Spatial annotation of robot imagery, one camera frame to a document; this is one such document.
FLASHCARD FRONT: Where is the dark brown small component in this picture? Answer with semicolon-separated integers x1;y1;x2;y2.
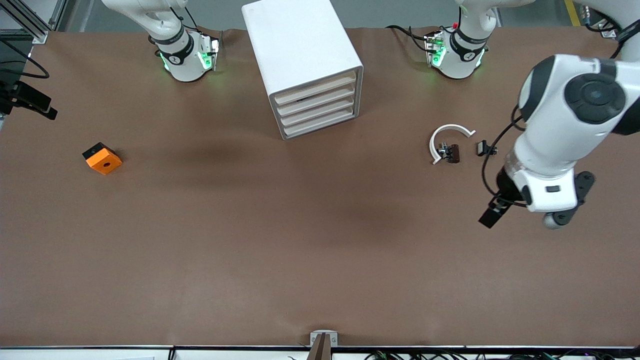
437;143;461;164

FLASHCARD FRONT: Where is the orange block with black piece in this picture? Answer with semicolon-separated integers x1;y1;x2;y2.
82;142;123;176

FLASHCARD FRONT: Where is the black base cable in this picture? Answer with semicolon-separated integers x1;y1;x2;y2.
386;24;432;52

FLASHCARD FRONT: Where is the large table cover mat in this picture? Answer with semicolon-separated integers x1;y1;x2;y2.
0;25;640;348

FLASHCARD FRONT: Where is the white table edge rail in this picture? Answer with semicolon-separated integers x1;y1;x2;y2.
0;345;640;360

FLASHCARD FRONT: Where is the grey metal bracket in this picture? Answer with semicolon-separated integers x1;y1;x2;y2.
310;330;339;347

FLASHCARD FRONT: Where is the white curved plastic piece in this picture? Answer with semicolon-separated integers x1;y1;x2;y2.
429;124;477;166

